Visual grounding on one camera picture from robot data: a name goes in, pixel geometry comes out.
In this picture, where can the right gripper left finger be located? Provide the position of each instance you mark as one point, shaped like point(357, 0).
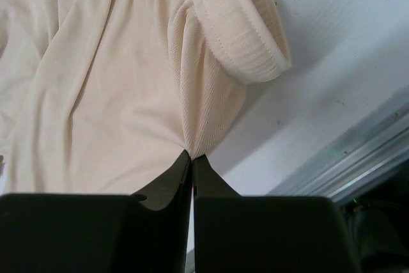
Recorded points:
point(141, 232)

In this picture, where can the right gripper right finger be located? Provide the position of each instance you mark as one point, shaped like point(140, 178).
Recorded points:
point(234, 233)

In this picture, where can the beige trousers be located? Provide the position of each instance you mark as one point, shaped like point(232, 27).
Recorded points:
point(102, 96)

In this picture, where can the aluminium rail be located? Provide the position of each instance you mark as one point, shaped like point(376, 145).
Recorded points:
point(361, 156)

